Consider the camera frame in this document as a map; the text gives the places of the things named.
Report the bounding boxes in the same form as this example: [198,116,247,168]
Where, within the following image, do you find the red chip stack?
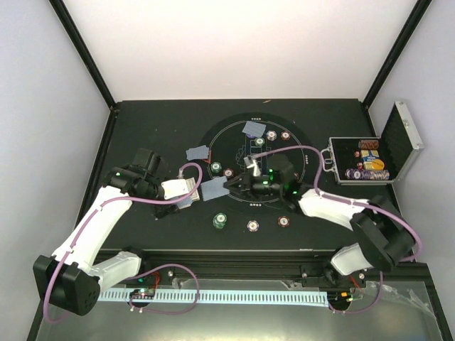
[277,216,290,227]

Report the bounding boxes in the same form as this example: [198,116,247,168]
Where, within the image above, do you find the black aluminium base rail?
[136,248,431,285]

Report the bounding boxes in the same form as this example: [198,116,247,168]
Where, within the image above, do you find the red chips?
[281,131,291,141]
[223,168,234,178]

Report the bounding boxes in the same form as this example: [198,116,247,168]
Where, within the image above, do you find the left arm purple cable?
[42,162,204,323]

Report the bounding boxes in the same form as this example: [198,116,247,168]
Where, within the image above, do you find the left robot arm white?
[33,165,201,323]

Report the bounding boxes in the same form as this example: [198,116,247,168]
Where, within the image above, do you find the boxed card deck in case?
[360,150,379,170]

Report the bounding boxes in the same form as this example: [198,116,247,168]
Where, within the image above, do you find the dealt cards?
[186,145,210,161]
[242,121,267,138]

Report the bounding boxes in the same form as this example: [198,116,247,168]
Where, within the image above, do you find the left controller circuit board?
[129,288,156,299]

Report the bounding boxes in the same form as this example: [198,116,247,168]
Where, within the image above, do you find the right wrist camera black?
[267,154,295,184]

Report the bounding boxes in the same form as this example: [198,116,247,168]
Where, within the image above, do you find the controller circuit board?
[129,288,156,299]
[327,291,364,303]

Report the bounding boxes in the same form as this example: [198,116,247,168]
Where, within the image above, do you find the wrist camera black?
[267,154,295,184]
[132,148,161,176]

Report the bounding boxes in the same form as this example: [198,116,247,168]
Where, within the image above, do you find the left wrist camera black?
[132,148,161,176]

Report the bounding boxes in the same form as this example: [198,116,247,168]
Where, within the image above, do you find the round black poker mat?
[201,113,319,212]

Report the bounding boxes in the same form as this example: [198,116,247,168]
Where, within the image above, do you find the blue-backed playing card deck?
[176,178,200,210]

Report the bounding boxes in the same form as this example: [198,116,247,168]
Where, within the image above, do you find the single card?
[200,176,230,202]

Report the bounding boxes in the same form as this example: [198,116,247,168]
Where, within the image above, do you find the green chip stack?
[213,212,228,229]

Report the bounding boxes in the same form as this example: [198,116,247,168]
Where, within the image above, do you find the white slotted cable duct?
[98,288,328,308]

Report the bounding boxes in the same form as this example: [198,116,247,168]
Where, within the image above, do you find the green chips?
[255,138,264,147]
[210,162,223,173]

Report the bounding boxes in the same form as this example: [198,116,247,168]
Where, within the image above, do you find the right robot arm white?
[223,173,417,286]

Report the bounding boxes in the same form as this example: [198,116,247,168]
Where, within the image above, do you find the brown chips row in case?
[358,139,380,150]

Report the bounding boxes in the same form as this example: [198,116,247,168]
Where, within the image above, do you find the purple chips row in case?
[345,168,390,180]

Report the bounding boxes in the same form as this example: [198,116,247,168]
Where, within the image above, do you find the yellow round button in case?
[371,158,385,171]

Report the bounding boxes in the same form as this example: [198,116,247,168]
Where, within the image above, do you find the aluminium poker case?
[321,101,424,185]

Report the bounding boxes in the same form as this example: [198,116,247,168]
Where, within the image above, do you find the right controller circuit board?
[327,291,364,303]

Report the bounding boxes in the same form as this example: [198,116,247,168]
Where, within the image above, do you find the red triangular all-in button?
[203,150,212,164]

